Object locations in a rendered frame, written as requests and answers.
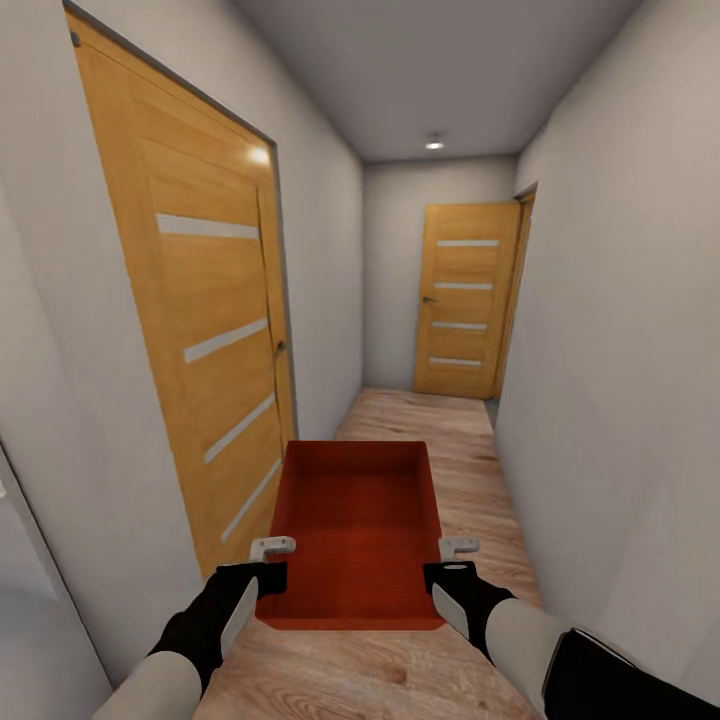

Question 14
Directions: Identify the storage box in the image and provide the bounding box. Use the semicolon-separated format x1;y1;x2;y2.
254;438;446;631

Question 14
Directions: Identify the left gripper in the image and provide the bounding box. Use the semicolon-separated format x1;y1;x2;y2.
252;562;287;599

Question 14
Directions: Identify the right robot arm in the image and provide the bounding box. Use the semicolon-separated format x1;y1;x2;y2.
423;535;720;720

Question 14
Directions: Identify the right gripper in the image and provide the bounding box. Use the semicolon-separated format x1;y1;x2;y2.
423;561;477;595

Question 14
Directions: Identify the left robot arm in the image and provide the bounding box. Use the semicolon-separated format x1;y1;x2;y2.
90;537;296;720

